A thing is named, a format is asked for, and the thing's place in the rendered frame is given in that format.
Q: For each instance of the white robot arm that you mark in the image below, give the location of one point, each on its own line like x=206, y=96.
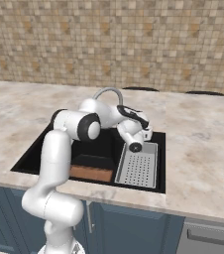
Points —
x=56, y=158

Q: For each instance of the black sink basin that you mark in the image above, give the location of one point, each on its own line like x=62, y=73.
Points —
x=94, y=149

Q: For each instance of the black flat disc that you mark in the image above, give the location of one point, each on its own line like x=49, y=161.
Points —
x=140, y=88
x=205, y=93

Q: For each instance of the grey curved sink faucet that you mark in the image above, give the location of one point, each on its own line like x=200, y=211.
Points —
x=114, y=91

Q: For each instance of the grey dishwasher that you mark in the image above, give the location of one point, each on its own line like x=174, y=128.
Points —
x=209, y=248

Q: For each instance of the blue cupboard door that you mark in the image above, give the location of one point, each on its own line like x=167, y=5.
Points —
x=134, y=231
x=5, y=218

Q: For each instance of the grey perforated sink tray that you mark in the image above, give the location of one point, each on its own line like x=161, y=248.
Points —
x=137, y=168

